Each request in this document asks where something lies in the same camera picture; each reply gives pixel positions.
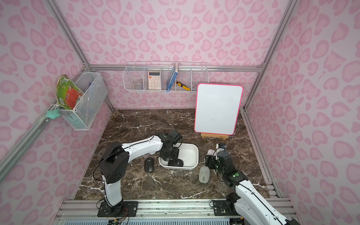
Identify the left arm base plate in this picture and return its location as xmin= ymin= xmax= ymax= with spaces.
xmin=97 ymin=201 xmax=139 ymax=218

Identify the white wire wall shelf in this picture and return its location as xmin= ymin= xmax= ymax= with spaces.
xmin=123 ymin=61 xmax=210 ymax=92

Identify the blue book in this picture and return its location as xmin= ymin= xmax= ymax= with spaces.
xmin=166 ymin=62 xmax=178 ymax=91

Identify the white board pink frame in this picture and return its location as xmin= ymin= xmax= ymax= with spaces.
xmin=194 ymin=83 xmax=243 ymax=136

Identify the clear tape roll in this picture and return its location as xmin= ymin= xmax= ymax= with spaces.
xmin=133 ymin=80 xmax=144 ymax=90

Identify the yellow utility knife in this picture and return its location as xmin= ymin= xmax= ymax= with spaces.
xmin=176 ymin=81 xmax=191 ymax=91

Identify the white storage box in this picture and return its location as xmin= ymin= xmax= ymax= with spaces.
xmin=158 ymin=143 xmax=199 ymax=170

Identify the wooden easel stand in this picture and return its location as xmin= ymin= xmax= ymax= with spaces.
xmin=201 ymin=133 xmax=229 ymax=140

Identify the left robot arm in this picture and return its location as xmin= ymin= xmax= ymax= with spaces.
xmin=98 ymin=130 xmax=182 ymax=208

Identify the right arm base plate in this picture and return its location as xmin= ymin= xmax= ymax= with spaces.
xmin=210 ymin=200 xmax=239 ymax=216

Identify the black mouse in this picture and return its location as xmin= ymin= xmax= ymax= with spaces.
xmin=144 ymin=157 xmax=154 ymax=173
xmin=167 ymin=158 xmax=184 ymax=167

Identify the pink white calculator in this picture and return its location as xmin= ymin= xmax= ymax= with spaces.
xmin=148 ymin=71 xmax=161 ymax=90

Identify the grey mouse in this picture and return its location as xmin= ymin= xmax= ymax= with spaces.
xmin=199 ymin=166 xmax=210 ymax=184

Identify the green snack bag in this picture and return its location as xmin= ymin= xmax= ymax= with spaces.
xmin=56 ymin=75 xmax=84 ymax=110

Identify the white mesh wall basket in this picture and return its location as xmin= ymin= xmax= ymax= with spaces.
xmin=59 ymin=72 xmax=108 ymax=131

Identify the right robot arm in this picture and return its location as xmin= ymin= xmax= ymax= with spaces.
xmin=205 ymin=148 xmax=299 ymax=225

